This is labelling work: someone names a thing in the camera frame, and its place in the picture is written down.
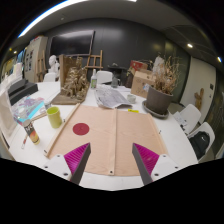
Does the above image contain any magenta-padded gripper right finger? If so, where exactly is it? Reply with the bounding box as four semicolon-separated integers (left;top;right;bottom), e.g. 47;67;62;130
131;142;181;186

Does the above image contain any small white cup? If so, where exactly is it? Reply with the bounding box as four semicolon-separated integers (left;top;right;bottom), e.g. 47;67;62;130
126;93;137;104

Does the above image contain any white chair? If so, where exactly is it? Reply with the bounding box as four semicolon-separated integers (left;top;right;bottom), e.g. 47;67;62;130
43;72;57;83
173;103;202;134
96;70;114;85
187;121;216;160

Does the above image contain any wooden mannequin figure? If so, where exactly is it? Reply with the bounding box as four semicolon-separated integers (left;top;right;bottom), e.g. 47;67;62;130
194;87;205;111

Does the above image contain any black box stack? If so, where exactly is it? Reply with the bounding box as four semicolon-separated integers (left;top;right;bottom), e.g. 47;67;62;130
7;78;39;106

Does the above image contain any black backpack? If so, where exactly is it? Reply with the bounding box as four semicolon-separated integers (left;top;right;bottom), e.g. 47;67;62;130
188;131;211;159

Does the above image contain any large black wall screen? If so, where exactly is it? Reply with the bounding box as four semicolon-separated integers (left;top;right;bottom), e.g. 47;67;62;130
49;30;96;58

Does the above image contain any yellow-green mug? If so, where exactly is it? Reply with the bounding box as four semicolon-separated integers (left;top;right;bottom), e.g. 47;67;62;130
45;105;63;129

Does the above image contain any dry plant in grey pot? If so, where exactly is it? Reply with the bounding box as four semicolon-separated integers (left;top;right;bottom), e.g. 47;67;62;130
142;54;181;119

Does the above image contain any brown sculpture on wooden base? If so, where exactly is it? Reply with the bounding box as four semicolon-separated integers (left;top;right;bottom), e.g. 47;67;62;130
50;54;91;106

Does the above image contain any flat round red coaster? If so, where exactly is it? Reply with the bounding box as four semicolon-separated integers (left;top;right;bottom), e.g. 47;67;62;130
72;122;91;136

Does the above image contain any colourful purple-teal painting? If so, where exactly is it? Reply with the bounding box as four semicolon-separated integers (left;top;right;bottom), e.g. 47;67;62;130
11;95;46;126

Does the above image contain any white plaster bust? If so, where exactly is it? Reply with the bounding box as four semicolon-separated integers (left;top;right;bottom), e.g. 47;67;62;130
48;54;61;74

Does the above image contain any flat wooden stick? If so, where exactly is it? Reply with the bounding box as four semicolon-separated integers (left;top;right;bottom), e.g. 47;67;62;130
31;111;48;123

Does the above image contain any grey printed newspaper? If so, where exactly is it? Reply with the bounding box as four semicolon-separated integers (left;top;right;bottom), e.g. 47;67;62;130
93;84;134;110

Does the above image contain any white-capped dark drink bottle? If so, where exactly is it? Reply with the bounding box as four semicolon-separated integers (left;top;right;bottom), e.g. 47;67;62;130
22;119;41;145

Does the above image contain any red box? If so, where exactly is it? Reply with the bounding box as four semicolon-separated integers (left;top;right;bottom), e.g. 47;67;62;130
129;59;149;71

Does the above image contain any grey glass pitcher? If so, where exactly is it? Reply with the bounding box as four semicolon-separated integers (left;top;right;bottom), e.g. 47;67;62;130
110;75;122;89

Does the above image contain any white green-labelled spray bottle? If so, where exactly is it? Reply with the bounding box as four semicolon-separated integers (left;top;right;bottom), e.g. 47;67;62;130
90;68;98;90

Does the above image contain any brown cardboard box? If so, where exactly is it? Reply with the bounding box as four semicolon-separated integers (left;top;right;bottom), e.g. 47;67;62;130
130;68;156;99

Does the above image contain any wooden easel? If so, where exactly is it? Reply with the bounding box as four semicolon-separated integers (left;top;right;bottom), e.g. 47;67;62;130
36;49;46;83
84;49;104;71

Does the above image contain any white cabinet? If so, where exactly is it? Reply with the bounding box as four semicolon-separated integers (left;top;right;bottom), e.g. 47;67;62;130
23;35;49;84

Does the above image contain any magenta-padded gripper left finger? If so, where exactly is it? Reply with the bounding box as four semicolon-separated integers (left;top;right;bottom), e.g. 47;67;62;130
43;142;92;185

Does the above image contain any white ceiling light panel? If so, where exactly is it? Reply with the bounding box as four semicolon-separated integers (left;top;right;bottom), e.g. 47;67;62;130
18;0;138;38

